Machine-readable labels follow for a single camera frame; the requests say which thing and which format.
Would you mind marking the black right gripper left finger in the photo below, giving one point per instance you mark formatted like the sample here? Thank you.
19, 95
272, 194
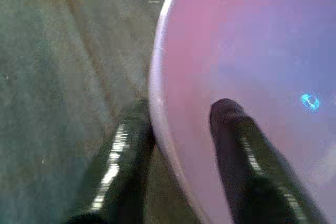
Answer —
123, 171

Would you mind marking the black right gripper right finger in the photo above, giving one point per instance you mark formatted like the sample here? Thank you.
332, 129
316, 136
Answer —
236, 161

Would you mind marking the pink plastic plate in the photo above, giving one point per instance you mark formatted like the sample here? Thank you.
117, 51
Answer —
236, 37

